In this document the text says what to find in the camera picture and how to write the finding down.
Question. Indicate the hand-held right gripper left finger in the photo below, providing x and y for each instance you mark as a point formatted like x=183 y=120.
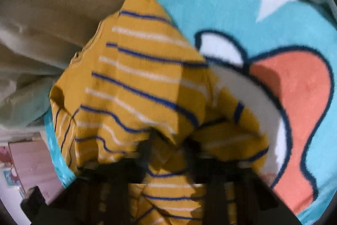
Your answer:
x=144 y=149

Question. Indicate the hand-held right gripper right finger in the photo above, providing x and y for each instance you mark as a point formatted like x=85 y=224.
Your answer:
x=191 y=152

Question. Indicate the yellow striped shirt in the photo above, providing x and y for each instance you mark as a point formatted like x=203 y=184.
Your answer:
x=137 y=88

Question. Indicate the pink box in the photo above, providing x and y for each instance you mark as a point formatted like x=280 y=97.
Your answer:
x=33 y=161

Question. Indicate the dark object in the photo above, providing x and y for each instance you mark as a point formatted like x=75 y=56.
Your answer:
x=33 y=201

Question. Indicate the pale green cloth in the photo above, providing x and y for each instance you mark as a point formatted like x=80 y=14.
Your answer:
x=25 y=106

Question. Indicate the blue cartoon printed blanket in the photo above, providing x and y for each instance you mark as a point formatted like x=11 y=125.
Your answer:
x=263 y=16

